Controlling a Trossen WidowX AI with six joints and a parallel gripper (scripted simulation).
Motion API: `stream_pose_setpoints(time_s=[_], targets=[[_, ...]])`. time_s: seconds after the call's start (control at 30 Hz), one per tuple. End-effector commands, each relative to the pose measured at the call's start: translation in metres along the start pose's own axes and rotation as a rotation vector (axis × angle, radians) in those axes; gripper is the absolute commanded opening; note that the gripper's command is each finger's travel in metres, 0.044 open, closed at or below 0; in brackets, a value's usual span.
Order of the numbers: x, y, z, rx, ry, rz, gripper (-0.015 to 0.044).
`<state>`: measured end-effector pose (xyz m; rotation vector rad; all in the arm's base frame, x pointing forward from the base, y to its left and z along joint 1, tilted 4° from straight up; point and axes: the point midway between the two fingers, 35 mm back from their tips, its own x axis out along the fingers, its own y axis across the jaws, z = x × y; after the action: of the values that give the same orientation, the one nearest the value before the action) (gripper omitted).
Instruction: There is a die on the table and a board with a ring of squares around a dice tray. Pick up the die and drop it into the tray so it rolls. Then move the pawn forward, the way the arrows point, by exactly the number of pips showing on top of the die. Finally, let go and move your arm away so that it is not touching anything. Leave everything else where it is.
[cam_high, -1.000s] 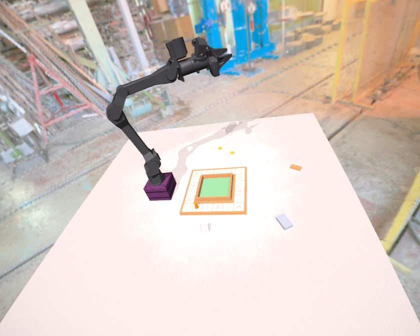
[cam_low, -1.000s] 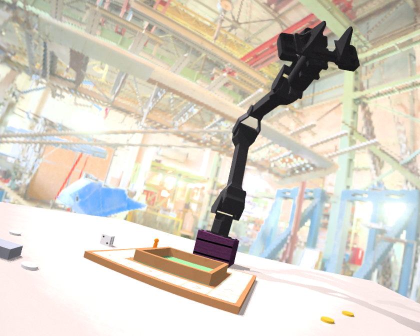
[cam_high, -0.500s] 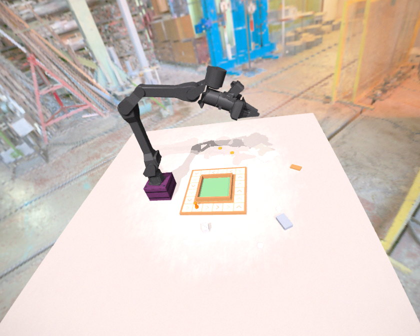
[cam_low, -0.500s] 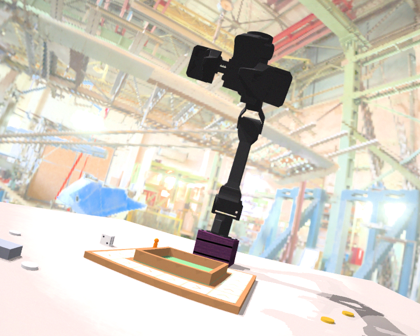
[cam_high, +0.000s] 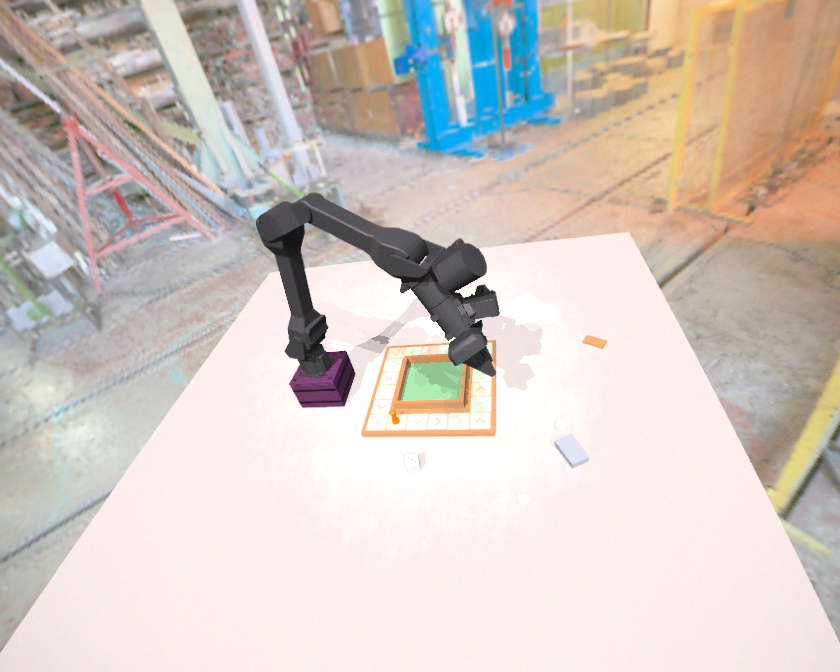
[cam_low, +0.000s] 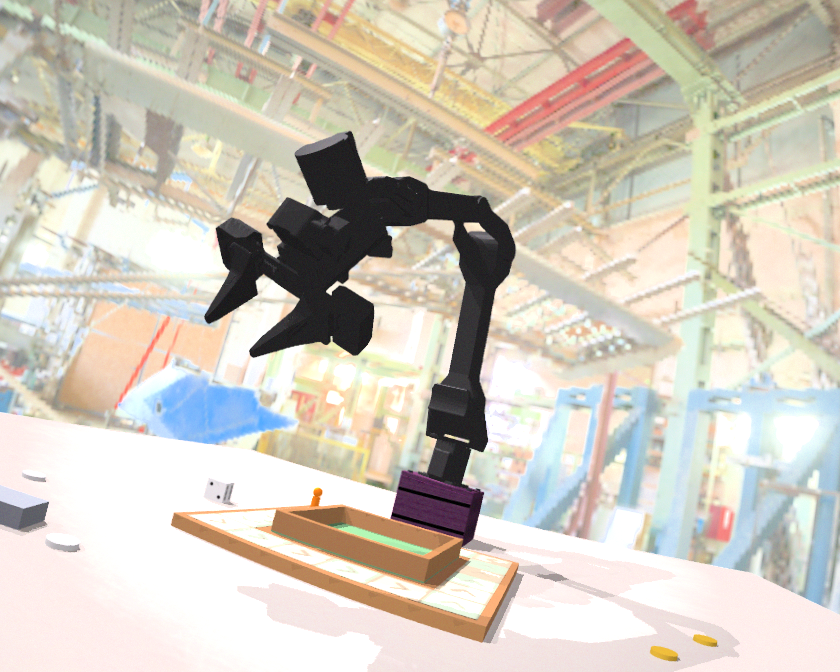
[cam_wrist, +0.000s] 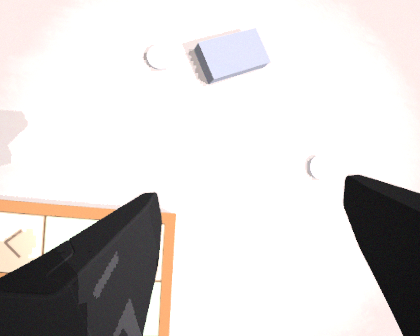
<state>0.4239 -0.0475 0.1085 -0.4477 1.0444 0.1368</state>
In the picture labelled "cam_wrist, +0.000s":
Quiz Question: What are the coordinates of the white flat disc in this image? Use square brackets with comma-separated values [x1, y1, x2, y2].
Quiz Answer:
[146, 45, 172, 70]
[307, 157, 329, 178]

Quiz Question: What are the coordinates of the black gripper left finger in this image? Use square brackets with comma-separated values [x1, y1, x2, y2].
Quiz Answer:
[0, 192, 162, 336]

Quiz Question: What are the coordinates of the orange and white square-track game board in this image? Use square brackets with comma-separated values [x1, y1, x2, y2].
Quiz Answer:
[0, 199, 176, 336]

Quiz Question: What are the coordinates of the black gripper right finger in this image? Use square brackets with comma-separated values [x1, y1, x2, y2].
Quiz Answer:
[342, 174, 420, 336]

